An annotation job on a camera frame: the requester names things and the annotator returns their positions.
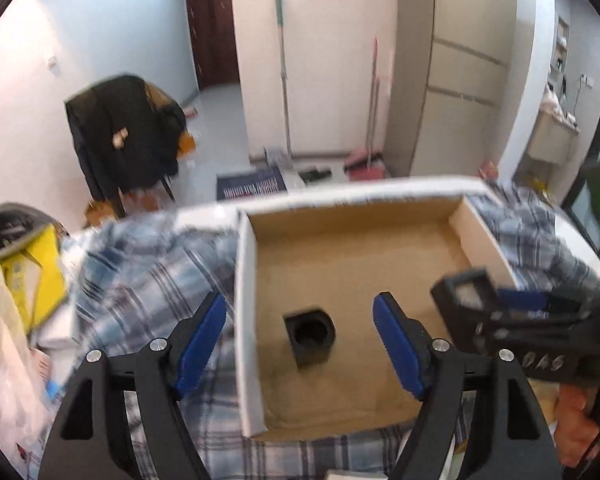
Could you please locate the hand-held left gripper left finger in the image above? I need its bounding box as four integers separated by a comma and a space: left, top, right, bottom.
39, 291, 228, 480

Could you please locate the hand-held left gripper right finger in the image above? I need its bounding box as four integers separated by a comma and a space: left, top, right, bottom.
372, 291, 563, 480

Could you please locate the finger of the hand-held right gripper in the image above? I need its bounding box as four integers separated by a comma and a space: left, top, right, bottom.
497, 287, 596, 321
475, 320, 583, 383

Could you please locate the black pen holder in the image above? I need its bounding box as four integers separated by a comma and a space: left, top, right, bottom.
282, 305, 338, 371

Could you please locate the white cardboard box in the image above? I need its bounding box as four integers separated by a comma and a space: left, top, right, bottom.
235, 175, 521, 438

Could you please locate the person's right hand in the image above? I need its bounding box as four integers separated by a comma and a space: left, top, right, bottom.
555, 387, 600, 468

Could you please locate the blue plaid cloth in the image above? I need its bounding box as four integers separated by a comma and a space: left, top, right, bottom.
60, 180, 600, 480

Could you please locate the beige cabinet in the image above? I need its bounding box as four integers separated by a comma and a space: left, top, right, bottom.
527, 110, 581, 166

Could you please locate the pink plastic bag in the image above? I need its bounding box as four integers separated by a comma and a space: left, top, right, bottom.
541, 85, 579, 128

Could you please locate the white flat box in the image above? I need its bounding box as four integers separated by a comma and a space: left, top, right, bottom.
32, 300, 81, 351

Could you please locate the dark wooden chair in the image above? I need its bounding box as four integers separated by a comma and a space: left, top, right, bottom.
112, 172, 177, 221

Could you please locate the brown cardboard box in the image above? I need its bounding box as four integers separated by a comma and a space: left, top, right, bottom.
85, 202, 118, 227

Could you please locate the striped floor mat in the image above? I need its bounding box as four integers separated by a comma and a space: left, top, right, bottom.
216, 167, 288, 201

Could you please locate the yellow bag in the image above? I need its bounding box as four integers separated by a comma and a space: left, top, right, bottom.
0, 225, 68, 336

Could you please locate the pink dustpan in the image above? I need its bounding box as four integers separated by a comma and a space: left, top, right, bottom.
345, 147, 386, 182

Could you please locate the orange cardboard box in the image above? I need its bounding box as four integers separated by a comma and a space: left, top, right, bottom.
177, 130, 201, 158

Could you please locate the clear plastic bag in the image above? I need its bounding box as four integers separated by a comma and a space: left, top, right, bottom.
0, 220, 56, 471

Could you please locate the beige refrigerator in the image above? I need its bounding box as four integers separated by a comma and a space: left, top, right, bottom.
382, 0, 518, 178

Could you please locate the grey and black bag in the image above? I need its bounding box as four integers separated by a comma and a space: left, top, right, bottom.
0, 202, 56, 256

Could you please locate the dark red door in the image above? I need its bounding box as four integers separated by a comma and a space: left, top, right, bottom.
184, 0, 241, 93

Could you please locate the wall shelf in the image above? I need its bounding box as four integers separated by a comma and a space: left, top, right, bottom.
552, 15, 572, 86

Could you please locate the green handled mop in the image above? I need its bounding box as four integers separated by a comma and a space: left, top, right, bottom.
274, 0, 297, 161

